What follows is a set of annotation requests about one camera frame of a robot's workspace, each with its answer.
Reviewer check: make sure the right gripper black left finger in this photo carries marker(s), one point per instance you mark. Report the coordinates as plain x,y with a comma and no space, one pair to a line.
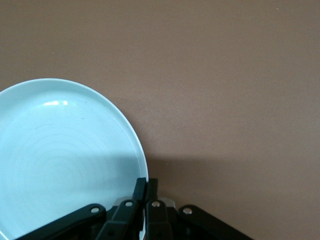
125,215

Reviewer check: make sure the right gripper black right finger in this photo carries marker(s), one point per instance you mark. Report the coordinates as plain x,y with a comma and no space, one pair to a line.
156,220

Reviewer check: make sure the light blue round plate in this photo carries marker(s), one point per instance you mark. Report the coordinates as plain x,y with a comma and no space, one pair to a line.
62,150

